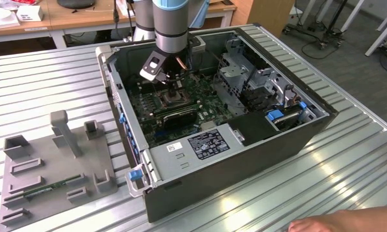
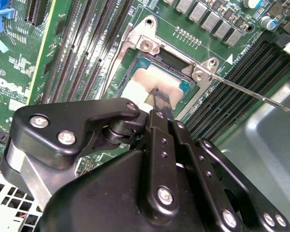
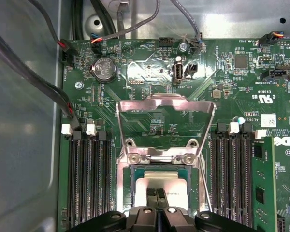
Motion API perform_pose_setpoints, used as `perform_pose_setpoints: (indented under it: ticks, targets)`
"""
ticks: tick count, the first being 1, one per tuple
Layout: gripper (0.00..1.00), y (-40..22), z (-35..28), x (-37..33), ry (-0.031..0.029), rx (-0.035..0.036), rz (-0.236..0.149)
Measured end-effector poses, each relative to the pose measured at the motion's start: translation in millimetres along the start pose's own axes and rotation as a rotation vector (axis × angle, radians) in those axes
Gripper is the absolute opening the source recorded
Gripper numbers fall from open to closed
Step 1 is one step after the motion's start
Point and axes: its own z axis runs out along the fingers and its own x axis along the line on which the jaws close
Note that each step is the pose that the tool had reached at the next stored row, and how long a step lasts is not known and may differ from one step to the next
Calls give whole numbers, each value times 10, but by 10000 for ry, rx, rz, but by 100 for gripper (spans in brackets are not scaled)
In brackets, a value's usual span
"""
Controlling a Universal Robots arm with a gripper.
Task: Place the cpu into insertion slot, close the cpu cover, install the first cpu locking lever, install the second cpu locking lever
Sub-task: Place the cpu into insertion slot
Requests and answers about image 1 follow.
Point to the silver square CPU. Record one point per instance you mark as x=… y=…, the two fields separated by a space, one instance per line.
x=178 y=101

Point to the person's bare forearm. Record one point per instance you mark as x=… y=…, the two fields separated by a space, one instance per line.
x=372 y=218

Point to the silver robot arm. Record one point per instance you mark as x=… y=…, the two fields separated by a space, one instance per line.
x=169 y=29

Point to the CPU socket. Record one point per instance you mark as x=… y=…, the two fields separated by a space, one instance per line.
x=163 y=102

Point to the green motherboard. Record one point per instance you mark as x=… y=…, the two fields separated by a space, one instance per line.
x=210 y=101

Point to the grey metal drive cage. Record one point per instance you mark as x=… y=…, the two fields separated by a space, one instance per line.
x=234 y=70

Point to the black fan expansion card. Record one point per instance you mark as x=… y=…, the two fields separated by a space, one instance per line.
x=181 y=118

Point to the silver chipset heatsink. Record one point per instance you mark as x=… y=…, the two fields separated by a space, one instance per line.
x=209 y=125

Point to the wooden desk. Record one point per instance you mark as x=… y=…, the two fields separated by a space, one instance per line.
x=83 y=17

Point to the blue disk carrier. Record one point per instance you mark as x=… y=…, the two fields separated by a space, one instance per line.
x=274 y=115

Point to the wooden cabinet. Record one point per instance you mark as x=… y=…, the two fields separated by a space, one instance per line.
x=267 y=14

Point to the grey power supply unit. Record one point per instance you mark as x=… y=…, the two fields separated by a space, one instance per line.
x=181 y=164

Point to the dark grey oval object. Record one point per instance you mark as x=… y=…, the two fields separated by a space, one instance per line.
x=75 y=3

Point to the blue plastic clip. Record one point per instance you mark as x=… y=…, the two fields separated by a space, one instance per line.
x=302 y=105

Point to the blue case latch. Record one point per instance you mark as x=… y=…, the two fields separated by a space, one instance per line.
x=135 y=175

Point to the white cardboard box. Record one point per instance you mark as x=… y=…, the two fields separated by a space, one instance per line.
x=31 y=13

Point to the black PC case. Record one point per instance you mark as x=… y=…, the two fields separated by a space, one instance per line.
x=229 y=188

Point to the grey parts rack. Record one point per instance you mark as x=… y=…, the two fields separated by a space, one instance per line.
x=62 y=164

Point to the red white plastic bag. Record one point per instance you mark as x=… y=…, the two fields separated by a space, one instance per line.
x=26 y=2

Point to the black wheeled stand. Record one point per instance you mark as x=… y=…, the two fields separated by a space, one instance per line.
x=334 y=21

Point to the white foam tray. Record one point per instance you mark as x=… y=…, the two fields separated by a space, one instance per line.
x=2 y=20

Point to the green RAM stick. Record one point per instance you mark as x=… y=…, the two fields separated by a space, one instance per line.
x=44 y=189

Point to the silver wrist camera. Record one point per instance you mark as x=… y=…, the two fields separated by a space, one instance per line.
x=198 y=44
x=153 y=67

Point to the white table frame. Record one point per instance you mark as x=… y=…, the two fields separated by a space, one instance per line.
x=381 y=39

